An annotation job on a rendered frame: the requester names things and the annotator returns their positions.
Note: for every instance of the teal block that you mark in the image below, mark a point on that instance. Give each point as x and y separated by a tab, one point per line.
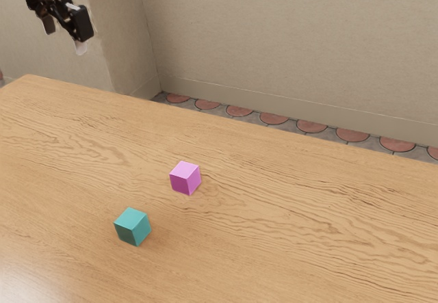
132	226

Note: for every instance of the pink block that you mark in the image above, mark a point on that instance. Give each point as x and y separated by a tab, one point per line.
185	178

